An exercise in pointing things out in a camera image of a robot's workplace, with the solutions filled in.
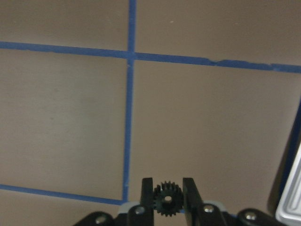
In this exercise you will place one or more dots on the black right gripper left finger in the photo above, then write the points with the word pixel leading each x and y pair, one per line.
pixel 146 201

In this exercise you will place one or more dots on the silver metal tray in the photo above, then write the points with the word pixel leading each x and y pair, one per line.
pixel 288 210

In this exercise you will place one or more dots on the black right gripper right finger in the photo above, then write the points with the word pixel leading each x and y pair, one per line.
pixel 192 201

